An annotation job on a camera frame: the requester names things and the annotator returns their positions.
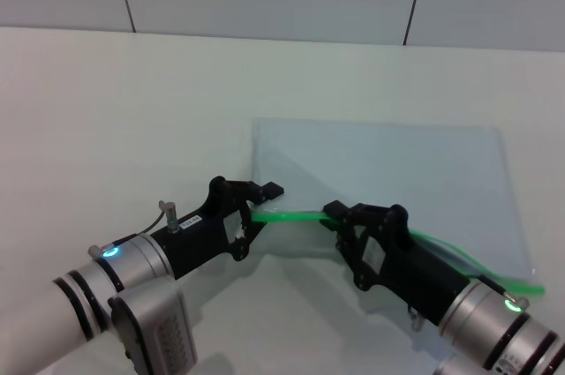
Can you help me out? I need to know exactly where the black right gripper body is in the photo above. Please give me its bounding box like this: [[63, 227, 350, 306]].
[[351, 202, 477, 328]]

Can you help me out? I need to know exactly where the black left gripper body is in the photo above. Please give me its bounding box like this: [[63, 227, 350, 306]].
[[149, 175, 255, 281]]

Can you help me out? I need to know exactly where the transparent document bag green zipper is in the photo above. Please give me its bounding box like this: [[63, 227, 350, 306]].
[[250, 116, 546, 296]]

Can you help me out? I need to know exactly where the left wrist cable silver plug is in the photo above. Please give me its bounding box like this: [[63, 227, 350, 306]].
[[87, 199, 183, 259]]

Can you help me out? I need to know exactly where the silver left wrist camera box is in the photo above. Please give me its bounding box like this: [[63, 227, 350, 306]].
[[107, 275, 199, 375]]

